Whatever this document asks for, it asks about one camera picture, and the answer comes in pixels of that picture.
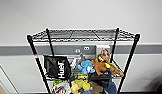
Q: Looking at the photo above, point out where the orange plush toy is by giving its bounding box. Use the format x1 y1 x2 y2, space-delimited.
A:
91 55 112 76

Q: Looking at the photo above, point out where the black Huel bag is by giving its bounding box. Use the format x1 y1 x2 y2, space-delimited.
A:
42 54 72 81

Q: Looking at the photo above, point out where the printed red white pack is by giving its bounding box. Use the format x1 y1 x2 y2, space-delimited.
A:
51 82 70 94

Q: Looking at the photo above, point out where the white wall socket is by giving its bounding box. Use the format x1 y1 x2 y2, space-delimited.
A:
75 48 81 54
83 46 91 52

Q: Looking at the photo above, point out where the black wire shelf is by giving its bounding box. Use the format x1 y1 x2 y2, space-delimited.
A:
26 27 141 94

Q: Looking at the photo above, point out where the yellow plush toy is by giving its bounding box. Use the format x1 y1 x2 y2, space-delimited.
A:
70 78 92 94

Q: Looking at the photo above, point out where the box with printed faces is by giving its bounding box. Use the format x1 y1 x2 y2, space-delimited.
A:
96 46 112 63

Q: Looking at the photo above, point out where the blue white plush shark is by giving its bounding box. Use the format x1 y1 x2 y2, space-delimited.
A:
104 79 118 94

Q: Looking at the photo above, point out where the brown plush toy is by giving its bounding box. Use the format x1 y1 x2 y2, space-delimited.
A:
108 62 125 79

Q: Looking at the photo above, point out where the blue plush toy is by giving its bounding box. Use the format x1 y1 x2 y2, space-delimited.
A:
76 59 96 75

